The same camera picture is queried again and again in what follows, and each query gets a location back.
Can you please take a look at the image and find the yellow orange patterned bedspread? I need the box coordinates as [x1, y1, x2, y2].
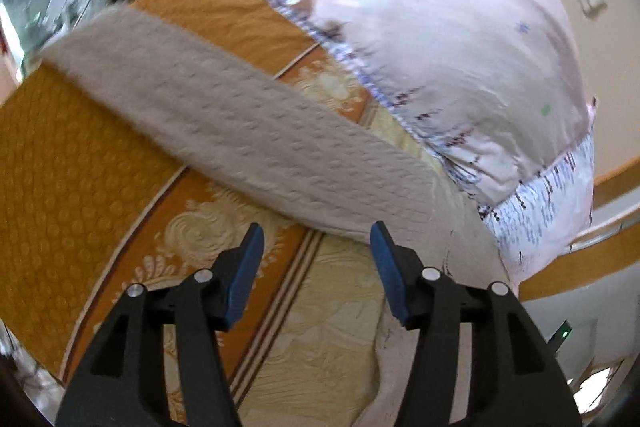
[0, 0, 452, 427]

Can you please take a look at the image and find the floral pillow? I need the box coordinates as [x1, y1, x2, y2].
[483, 133, 594, 285]
[271, 0, 594, 208]

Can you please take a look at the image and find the left floral pillow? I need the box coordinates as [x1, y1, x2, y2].
[271, 0, 594, 208]

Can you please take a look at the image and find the beige cable knit sweater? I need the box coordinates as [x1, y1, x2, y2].
[42, 6, 506, 421]

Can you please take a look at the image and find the right floral pillow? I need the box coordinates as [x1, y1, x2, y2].
[483, 133, 594, 285]

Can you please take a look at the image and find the wooden headboard with panels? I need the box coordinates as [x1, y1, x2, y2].
[516, 156, 640, 358]

